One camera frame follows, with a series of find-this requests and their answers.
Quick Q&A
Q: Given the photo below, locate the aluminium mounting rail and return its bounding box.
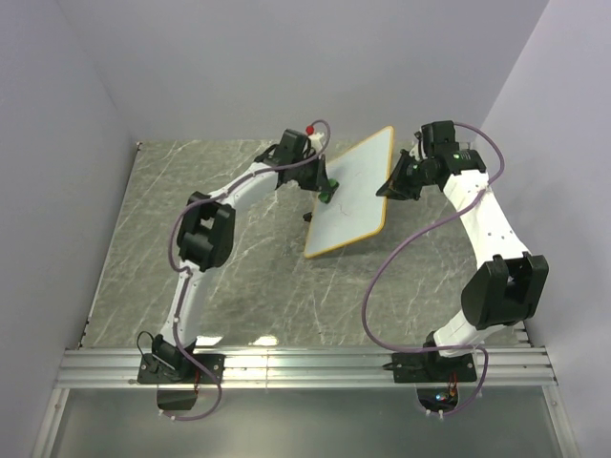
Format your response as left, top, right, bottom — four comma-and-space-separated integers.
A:
54, 346, 558, 389

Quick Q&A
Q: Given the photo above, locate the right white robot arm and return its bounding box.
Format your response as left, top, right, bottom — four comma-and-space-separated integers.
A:
376, 120, 549, 383

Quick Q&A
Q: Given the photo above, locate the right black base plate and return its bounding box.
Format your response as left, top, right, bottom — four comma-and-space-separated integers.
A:
383, 352, 477, 384

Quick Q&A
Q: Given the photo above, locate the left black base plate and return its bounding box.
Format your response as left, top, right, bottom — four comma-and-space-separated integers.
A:
137, 353, 225, 385

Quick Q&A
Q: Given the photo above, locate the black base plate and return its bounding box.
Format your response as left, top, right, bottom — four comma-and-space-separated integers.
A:
137, 353, 225, 385
383, 352, 477, 384

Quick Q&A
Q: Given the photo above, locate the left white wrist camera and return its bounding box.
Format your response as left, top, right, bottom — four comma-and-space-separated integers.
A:
305, 124, 327, 153

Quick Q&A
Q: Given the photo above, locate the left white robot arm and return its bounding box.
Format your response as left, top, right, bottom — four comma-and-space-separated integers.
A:
152, 119, 337, 384

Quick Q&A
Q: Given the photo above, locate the yellow framed whiteboard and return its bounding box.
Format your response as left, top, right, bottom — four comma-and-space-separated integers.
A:
304, 126, 394, 259

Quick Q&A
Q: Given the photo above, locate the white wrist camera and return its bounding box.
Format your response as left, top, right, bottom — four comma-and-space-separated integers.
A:
414, 131, 424, 158
305, 124, 327, 153

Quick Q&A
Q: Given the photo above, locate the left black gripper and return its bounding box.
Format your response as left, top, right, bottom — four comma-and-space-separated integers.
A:
293, 156, 333, 197

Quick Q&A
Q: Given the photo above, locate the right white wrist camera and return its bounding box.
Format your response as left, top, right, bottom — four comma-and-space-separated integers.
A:
414, 131, 424, 158

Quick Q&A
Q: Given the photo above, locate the green whiteboard eraser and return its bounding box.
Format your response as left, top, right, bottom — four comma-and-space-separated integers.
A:
318, 178, 339, 204

